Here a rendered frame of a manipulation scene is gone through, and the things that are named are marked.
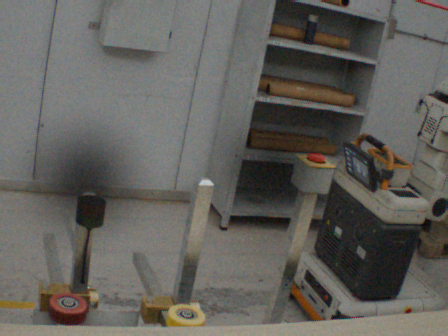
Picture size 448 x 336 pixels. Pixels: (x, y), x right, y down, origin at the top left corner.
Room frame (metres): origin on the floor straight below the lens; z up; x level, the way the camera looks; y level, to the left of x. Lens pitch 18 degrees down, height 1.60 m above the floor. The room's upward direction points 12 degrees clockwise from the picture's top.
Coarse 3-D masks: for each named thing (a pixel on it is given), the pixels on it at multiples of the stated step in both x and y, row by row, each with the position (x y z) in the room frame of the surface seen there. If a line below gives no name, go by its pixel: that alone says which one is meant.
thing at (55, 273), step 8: (48, 232) 1.43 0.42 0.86; (48, 240) 1.39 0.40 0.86; (48, 248) 1.35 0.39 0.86; (56, 248) 1.36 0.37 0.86; (48, 256) 1.31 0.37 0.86; (56, 256) 1.32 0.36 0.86; (48, 264) 1.28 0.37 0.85; (56, 264) 1.28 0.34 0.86; (48, 272) 1.27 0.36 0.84; (56, 272) 1.24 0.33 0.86; (56, 280) 1.20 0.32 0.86; (64, 280) 1.21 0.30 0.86
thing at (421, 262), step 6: (420, 258) 1.88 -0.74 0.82; (420, 264) 1.86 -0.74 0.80; (426, 264) 1.84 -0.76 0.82; (426, 270) 1.83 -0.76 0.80; (432, 270) 1.80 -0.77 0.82; (438, 270) 1.81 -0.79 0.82; (432, 276) 1.79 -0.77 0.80; (438, 276) 1.77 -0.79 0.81; (444, 276) 1.76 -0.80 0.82; (438, 282) 1.76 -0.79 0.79; (444, 282) 1.74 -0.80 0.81; (444, 288) 1.73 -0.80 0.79
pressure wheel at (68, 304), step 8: (56, 296) 1.06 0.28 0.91; (64, 296) 1.07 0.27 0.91; (72, 296) 1.08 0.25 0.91; (80, 296) 1.09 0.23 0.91; (56, 304) 1.03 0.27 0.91; (64, 304) 1.05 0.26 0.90; (72, 304) 1.05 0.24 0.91; (80, 304) 1.06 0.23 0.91; (56, 312) 1.02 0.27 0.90; (64, 312) 1.01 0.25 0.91; (72, 312) 1.02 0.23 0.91; (80, 312) 1.03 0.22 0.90; (56, 320) 1.02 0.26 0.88; (64, 320) 1.01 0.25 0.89; (72, 320) 1.02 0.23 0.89; (80, 320) 1.03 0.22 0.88
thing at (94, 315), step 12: (36, 312) 1.16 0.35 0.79; (48, 312) 1.17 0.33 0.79; (96, 312) 1.21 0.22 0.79; (108, 312) 1.22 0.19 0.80; (120, 312) 1.24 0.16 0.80; (132, 312) 1.25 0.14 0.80; (36, 324) 1.16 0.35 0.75; (48, 324) 1.17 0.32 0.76; (84, 324) 1.20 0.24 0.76; (96, 324) 1.21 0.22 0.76; (108, 324) 1.23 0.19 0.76; (120, 324) 1.24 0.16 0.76; (132, 324) 1.25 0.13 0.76
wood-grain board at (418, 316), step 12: (420, 312) 1.32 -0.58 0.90; (432, 312) 1.34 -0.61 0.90; (444, 312) 1.35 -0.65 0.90; (0, 324) 0.92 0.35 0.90; (12, 324) 0.93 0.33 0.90; (24, 324) 0.94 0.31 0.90; (264, 324) 1.15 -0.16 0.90; (276, 324) 1.16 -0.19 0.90; (288, 324) 1.16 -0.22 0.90; (300, 324) 1.17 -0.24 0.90; (312, 324) 1.18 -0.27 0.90; (324, 324) 1.19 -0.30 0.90; (336, 324) 1.20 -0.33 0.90; (348, 324) 1.21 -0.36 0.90; (360, 324) 1.22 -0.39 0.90; (372, 324) 1.23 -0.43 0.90; (384, 324) 1.23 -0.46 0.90; (396, 324) 1.24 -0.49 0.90; (408, 324) 1.25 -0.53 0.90; (420, 324) 1.26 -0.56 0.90; (432, 324) 1.27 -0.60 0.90; (444, 324) 1.28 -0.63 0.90
